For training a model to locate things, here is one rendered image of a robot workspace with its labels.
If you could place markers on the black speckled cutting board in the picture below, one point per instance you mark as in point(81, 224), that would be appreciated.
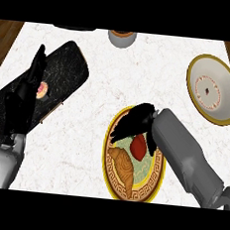
point(63, 72)

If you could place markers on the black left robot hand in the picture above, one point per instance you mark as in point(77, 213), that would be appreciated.
point(26, 95)

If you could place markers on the yellow rimmed patterned plate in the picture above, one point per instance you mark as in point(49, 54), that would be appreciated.
point(144, 179)

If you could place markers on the pink frosted cupcake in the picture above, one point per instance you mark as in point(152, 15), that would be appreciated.
point(41, 90)

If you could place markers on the brown croissant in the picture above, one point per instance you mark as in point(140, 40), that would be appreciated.
point(124, 167)

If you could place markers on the red bell pepper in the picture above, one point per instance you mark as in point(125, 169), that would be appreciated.
point(138, 146)

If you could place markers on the white bowl with gold rim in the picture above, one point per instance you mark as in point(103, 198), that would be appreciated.
point(215, 90)

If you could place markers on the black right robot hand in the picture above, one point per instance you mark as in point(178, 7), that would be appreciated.
point(136, 120)

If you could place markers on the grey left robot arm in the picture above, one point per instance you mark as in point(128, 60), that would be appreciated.
point(1, 162)

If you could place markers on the grey cup with brown rim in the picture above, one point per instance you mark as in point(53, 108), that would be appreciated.
point(121, 39)

